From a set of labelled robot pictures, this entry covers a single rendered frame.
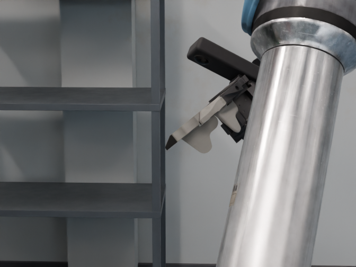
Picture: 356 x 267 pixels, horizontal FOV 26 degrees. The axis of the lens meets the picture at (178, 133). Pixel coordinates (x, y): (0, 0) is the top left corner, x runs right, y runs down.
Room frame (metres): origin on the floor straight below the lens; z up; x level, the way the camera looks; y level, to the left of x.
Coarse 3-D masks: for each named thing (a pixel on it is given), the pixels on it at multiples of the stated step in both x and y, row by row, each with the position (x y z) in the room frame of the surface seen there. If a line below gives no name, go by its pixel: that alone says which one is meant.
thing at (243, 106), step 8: (256, 64) 1.24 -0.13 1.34; (232, 80) 1.21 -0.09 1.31; (248, 80) 1.18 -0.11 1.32; (224, 88) 1.16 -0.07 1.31; (248, 88) 1.17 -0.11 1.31; (216, 96) 1.17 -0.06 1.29; (240, 96) 1.17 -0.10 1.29; (248, 96) 1.18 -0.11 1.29; (208, 104) 1.19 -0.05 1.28; (240, 104) 1.17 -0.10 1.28; (248, 104) 1.17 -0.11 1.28; (240, 112) 1.16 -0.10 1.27; (248, 112) 1.16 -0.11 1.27; (240, 120) 1.15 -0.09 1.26; (224, 128) 1.20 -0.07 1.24; (232, 136) 1.19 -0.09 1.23; (240, 136) 1.18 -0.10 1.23
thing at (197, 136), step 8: (192, 120) 1.20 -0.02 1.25; (208, 120) 1.20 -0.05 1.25; (216, 120) 1.20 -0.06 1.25; (184, 128) 1.20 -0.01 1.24; (192, 128) 1.20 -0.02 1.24; (200, 128) 1.20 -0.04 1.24; (208, 128) 1.20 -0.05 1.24; (176, 136) 1.20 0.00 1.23; (184, 136) 1.20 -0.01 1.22; (192, 136) 1.20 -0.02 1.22; (200, 136) 1.20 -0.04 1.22; (208, 136) 1.20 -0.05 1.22; (168, 144) 1.19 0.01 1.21; (192, 144) 1.20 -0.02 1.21; (200, 144) 1.20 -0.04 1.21; (208, 144) 1.20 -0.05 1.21; (200, 152) 1.20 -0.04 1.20
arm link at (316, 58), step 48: (288, 0) 0.78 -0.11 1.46; (336, 0) 0.77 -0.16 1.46; (288, 48) 0.76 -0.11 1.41; (336, 48) 0.76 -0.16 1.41; (288, 96) 0.72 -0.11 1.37; (336, 96) 0.75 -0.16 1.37; (288, 144) 0.69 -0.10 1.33; (240, 192) 0.68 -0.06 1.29; (288, 192) 0.67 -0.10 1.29; (240, 240) 0.65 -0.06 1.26; (288, 240) 0.64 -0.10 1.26
